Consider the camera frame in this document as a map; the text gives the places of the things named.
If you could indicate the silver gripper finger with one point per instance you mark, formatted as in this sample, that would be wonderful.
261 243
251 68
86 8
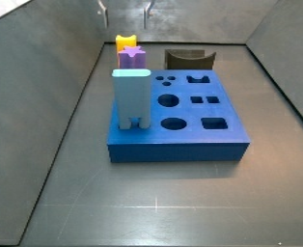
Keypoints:
146 12
103 13

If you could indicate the yellow arch block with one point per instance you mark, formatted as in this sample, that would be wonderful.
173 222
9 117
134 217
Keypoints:
123 42

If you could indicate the blue shape sorter board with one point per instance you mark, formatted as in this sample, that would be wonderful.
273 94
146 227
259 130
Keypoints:
194 124

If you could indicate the purple star prism block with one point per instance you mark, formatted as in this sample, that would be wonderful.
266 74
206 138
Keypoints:
131 58

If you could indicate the black curved holder stand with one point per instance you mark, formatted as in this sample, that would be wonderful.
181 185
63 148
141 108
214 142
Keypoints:
187 59

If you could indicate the light blue tall block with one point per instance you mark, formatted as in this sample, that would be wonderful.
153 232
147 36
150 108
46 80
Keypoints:
131 95

